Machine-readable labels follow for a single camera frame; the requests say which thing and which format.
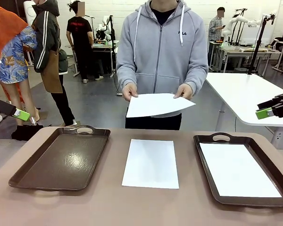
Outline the white A4 paper sheet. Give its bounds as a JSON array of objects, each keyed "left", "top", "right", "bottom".
[
  {"left": 125, "top": 93, "right": 197, "bottom": 118},
  {"left": 121, "top": 138, "right": 180, "bottom": 190},
  {"left": 199, "top": 142, "right": 283, "bottom": 198}
]

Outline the person's left forearm grey sleeve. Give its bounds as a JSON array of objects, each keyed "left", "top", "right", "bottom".
[{"left": 183, "top": 54, "right": 208, "bottom": 90}]

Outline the person's right forearm grey sleeve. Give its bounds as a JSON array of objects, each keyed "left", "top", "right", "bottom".
[{"left": 117, "top": 54, "right": 139, "bottom": 88}]

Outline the person's left hand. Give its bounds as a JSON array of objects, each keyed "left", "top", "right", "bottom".
[{"left": 173, "top": 83, "right": 194, "bottom": 99}]

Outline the person's right hand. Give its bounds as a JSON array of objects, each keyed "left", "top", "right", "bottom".
[{"left": 121, "top": 83, "right": 139, "bottom": 102}]

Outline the black fabric bag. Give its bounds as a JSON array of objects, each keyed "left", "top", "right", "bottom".
[{"left": 11, "top": 123, "right": 45, "bottom": 142}]

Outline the white table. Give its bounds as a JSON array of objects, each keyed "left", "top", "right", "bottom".
[{"left": 204, "top": 72, "right": 283, "bottom": 149}]

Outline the mannequin in floral blue dress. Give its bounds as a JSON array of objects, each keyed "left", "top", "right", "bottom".
[{"left": 0, "top": 25, "right": 41, "bottom": 125}]

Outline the black tripod pole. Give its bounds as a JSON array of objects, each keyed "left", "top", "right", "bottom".
[{"left": 247, "top": 13, "right": 276, "bottom": 75}]

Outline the brown plastic serving tray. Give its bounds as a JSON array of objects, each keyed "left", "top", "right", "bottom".
[
  {"left": 193, "top": 132, "right": 283, "bottom": 208},
  {"left": 8, "top": 124, "right": 111, "bottom": 192}
]

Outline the background work desk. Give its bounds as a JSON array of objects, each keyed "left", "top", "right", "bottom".
[{"left": 223, "top": 45, "right": 282, "bottom": 73}]

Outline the dark puffer jacket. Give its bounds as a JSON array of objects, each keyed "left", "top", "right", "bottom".
[{"left": 58, "top": 49, "right": 69, "bottom": 74}]

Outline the figure in dark striped jacket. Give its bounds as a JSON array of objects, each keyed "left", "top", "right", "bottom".
[{"left": 31, "top": 0, "right": 76, "bottom": 128}]

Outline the orange cloth garment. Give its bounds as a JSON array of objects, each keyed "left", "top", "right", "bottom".
[{"left": 0, "top": 0, "right": 29, "bottom": 69}]

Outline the person in grey plaid shirt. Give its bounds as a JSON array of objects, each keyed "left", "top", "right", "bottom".
[{"left": 207, "top": 7, "right": 226, "bottom": 71}]

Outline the white rounded shell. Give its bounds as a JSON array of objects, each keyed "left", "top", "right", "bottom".
[{"left": 23, "top": 0, "right": 36, "bottom": 26}]

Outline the person in black red-print T-shirt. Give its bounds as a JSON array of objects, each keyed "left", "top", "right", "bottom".
[{"left": 66, "top": 1, "right": 104, "bottom": 83}]

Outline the background table with green items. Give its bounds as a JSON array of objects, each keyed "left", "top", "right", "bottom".
[{"left": 92, "top": 40, "right": 120, "bottom": 76}]

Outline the person in grey hoodie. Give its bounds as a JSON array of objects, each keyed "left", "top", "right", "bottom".
[{"left": 116, "top": 0, "right": 208, "bottom": 131}]

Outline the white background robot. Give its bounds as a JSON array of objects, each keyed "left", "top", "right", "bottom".
[{"left": 95, "top": 15, "right": 114, "bottom": 42}]

